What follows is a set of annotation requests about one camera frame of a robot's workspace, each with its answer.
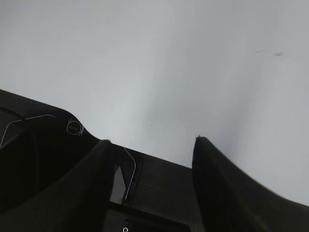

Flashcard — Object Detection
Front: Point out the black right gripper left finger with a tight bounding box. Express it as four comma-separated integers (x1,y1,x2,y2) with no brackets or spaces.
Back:
0,140,113,232

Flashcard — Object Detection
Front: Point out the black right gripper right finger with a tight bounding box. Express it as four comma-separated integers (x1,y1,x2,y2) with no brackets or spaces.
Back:
192,136,309,232

